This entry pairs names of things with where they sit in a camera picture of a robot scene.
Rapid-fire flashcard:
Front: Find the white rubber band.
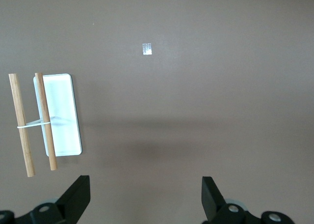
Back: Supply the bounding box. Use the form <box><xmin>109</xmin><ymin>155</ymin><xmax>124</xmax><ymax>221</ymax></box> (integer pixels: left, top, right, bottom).
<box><xmin>16</xmin><ymin>118</ymin><xmax>53</xmax><ymax>129</ymax></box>

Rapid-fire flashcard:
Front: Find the white rectangular tray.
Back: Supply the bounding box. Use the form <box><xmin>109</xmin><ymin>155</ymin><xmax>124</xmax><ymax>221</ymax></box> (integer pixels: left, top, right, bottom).
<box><xmin>33</xmin><ymin>73</ymin><xmax>83</xmax><ymax>157</ymax></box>

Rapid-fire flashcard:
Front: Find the small clear tape piece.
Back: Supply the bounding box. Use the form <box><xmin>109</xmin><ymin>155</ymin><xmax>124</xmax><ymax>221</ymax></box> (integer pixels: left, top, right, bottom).
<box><xmin>142</xmin><ymin>43</ymin><xmax>153</xmax><ymax>56</ymax></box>

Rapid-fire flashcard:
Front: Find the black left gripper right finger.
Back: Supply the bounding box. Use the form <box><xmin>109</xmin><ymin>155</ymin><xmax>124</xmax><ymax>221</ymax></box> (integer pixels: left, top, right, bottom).
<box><xmin>201</xmin><ymin>176</ymin><xmax>295</xmax><ymax>224</ymax></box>

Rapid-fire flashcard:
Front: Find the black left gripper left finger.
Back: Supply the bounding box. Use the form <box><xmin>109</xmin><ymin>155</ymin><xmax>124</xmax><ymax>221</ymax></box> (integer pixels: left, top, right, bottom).
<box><xmin>0</xmin><ymin>175</ymin><xmax>92</xmax><ymax>224</ymax></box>

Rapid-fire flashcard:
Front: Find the wooden stick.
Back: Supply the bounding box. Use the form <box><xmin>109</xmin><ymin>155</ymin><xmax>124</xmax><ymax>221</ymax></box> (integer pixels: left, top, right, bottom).
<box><xmin>8</xmin><ymin>73</ymin><xmax>36</xmax><ymax>178</ymax></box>
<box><xmin>34</xmin><ymin>72</ymin><xmax>58</xmax><ymax>171</ymax></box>

